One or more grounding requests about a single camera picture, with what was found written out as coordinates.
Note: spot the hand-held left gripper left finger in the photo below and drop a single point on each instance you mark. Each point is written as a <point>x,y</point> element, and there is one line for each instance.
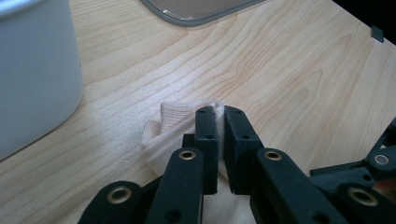
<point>207,149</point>

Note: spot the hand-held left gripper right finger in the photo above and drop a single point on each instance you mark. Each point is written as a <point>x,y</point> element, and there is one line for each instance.
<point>241,149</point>

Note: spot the beige sock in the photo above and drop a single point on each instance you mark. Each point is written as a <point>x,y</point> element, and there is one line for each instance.
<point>169,124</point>

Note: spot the brown tray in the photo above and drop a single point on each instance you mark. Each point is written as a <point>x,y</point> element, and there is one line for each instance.
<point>199,9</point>

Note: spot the white divided storage box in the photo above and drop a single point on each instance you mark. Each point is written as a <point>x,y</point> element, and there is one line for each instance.
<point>34,77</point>

